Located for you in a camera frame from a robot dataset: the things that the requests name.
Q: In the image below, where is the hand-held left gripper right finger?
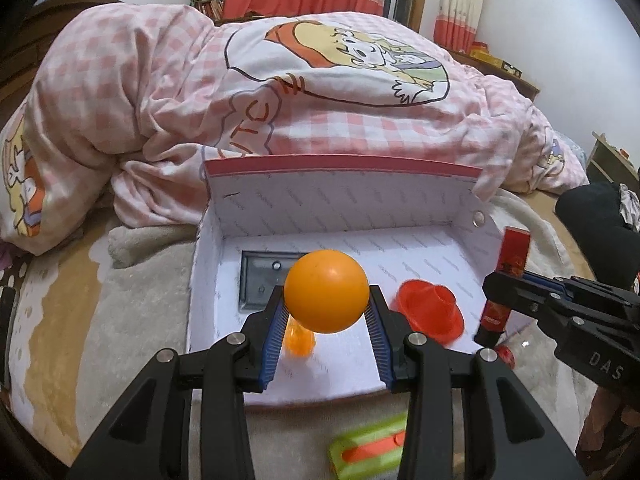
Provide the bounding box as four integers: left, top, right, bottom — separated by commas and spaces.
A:
364, 285, 586, 480

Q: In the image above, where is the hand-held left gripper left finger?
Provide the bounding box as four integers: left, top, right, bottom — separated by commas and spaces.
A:
67, 285, 291, 480

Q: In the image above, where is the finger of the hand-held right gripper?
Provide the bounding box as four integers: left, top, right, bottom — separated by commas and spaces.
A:
522, 271, 640, 307
481, 271, 568, 333

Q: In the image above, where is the orange translucent flame piece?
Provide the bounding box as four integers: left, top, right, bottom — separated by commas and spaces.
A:
282, 310, 317, 359

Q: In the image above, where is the red tube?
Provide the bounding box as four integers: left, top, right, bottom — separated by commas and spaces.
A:
475, 226, 531, 347

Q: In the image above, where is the clear bottle with red label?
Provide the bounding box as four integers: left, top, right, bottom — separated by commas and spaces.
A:
494, 342, 517, 370

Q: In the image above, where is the grey plastic plate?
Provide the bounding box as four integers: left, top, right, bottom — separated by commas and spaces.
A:
239, 250, 303, 317

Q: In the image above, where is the red plastic funnel disc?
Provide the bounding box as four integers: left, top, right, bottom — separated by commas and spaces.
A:
396, 280, 464, 346

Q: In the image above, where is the orange ball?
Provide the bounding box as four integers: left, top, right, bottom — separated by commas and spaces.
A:
283, 249, 370, 334

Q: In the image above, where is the green toy box cutter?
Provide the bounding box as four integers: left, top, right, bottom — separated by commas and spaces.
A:
327, 412, 408, 480

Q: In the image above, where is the red cardboard box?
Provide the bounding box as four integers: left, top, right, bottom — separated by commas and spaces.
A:
186, 155, 506, 408

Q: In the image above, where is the black garment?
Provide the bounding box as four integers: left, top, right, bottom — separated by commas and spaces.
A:
555, 180, 640, 296

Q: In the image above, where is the person's patterned clothing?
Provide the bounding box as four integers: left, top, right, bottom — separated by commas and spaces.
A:
575, 395, 640, 480

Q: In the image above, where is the black white patterned cloth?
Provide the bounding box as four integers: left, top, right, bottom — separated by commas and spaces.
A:
617, 182, 640, 231

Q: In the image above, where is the light wooden shelf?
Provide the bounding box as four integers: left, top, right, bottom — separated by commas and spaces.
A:
586, 131, 640, 186

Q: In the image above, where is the wooden bedside cabinet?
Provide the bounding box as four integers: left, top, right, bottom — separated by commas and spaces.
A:
447, 47, 541, 103

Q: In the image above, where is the pink checked cartoon quilt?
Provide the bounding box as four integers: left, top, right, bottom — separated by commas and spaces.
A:
0, 4, 591, 256

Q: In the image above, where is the narrow red cream curtain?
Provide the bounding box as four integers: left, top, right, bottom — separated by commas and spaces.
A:
434, 0, 488, 56

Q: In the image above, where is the stack of books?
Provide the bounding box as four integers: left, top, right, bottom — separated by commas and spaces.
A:
191, 0, 226, 22

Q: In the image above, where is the wooden headboard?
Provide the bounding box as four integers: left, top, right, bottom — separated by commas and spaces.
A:
0, 0, 126, 126

